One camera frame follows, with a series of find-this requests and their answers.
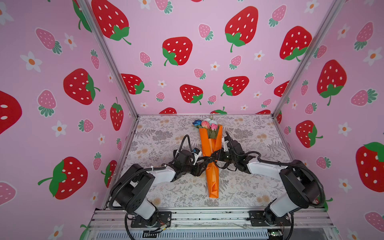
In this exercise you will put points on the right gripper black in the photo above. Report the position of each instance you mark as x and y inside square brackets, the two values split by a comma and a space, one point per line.
[221, 151]

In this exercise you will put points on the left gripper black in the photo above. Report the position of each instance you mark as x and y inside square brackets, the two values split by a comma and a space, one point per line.
[197, 170]

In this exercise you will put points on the orange wrapping paper sheet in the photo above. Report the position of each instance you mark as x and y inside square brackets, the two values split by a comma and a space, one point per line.
[211, 146]

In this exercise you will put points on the blue fake rose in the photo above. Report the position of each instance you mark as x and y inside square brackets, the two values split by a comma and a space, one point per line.
[197, 124]

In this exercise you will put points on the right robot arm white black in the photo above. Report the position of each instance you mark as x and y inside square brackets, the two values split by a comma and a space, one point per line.
[303, 188]

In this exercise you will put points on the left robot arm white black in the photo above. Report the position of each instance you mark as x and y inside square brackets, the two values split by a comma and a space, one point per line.
[129, 193]

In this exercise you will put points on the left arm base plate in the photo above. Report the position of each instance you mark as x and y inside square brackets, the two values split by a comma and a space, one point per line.
[155, 221]

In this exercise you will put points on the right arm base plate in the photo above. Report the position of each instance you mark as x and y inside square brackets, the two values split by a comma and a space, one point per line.
[262, 219]

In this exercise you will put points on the right corner aluminium post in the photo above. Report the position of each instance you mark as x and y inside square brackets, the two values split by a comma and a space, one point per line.
[325, 25]

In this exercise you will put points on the corner aluminium post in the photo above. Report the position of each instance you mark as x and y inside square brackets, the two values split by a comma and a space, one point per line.
[325, 25]
[108, 22]

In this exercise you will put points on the left corner aluminium post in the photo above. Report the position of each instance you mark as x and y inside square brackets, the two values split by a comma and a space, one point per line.
[108, 22]

